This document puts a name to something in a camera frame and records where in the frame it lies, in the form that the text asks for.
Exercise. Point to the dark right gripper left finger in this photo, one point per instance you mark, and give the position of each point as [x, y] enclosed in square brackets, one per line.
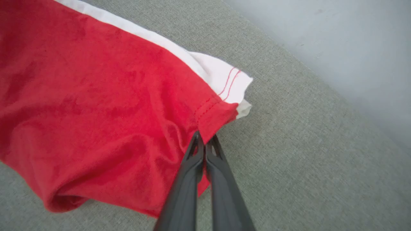
[184, 192]

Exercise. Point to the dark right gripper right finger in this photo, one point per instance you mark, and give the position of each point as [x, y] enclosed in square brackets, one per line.
[224, 199]

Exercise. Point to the red shorts with white stripes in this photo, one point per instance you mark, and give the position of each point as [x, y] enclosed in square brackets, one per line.
[96, 112]

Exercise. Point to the grey-green fabric sofa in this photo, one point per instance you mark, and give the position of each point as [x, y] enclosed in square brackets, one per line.
[305, 160]

